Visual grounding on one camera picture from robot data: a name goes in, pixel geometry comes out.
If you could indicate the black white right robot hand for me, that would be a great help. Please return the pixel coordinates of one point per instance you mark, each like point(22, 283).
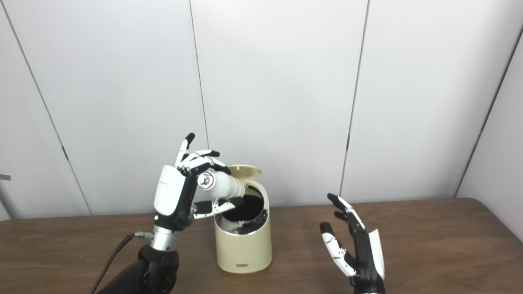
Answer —
point(367, 257)

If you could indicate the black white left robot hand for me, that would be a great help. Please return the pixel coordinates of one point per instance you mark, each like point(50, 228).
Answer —
point(169, 192)

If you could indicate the small white plastic bottle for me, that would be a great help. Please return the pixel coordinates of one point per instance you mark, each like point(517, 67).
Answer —
point(224, 185)

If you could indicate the round cream bin lid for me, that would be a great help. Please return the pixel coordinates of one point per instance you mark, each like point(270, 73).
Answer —
point(247, 171)

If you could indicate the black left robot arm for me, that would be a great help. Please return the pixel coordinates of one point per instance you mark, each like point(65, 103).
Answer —
point(155, 265)

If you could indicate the cream-colored bin body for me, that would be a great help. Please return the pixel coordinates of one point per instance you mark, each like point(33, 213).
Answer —
point(243, 251)

